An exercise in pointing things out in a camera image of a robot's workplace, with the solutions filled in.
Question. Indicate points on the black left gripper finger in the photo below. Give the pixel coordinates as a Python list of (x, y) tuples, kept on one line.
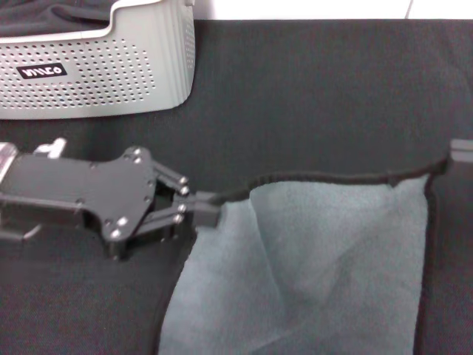
[(173, 185), (166, 225)]

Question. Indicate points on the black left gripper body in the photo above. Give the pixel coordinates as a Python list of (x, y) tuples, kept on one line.
[(92, 188)]

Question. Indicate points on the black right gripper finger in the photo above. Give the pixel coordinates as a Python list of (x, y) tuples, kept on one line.
[(462, 158), (463, 145)]

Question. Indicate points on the grey towel with black trim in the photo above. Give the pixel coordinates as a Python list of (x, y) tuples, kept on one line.
[(314, 277)]

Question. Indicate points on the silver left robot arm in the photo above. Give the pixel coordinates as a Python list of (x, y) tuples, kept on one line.
[(6, 157)]

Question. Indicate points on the grey perforated storage box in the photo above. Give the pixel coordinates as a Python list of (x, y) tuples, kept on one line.
[(111, 74)]

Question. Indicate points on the black tablecloth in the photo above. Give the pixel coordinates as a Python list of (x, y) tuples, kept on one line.
[(314, 92)]

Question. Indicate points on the silver connector plug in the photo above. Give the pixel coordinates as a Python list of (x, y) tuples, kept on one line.
[(51, 148)]

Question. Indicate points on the dark cloth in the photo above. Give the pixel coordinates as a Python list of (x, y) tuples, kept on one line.
[(44, 16)]

